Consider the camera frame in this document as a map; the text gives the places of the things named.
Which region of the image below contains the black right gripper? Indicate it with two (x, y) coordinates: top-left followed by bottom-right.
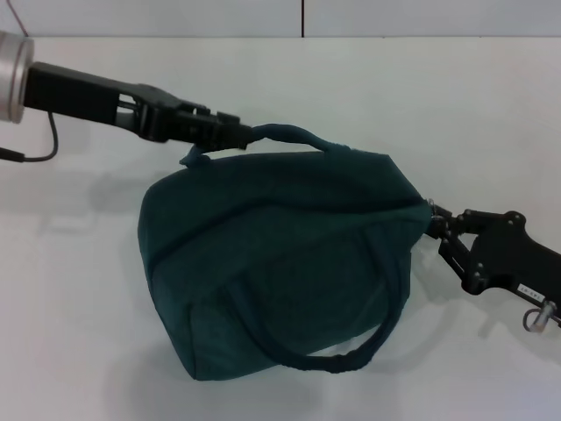
(427, 207), (561, 304)

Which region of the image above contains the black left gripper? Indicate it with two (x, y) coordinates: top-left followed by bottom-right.
(24, 61), (256, 153)

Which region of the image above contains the dark teal lunch bag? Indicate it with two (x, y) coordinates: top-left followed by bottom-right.
(138, 123), (433, 375)

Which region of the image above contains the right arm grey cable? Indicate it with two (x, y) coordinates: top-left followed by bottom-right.
(522, 301), (561, 335)

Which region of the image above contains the left arm cable with plug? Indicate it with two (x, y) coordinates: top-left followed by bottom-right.
(0, 112), (60, 164)

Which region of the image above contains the thin red cable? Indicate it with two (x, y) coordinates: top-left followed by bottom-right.
(8, 0), (30, 39)

